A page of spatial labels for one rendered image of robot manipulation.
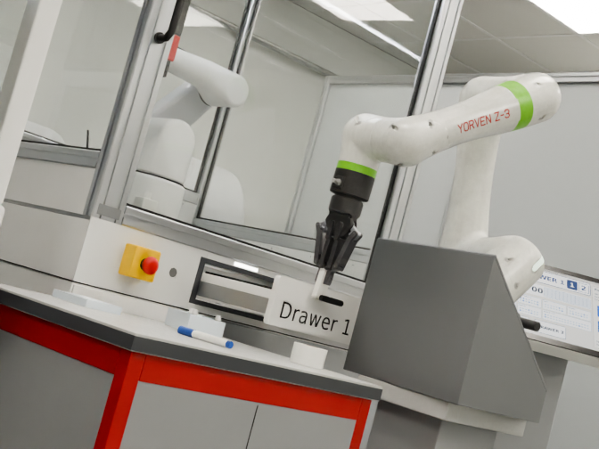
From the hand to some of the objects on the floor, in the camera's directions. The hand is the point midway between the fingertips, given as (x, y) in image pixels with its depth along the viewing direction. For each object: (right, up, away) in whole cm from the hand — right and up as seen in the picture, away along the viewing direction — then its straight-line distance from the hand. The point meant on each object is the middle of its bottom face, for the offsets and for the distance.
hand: (323, 284), depth 232 cm
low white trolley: (-49, -81, -35) cm, 101 cm away
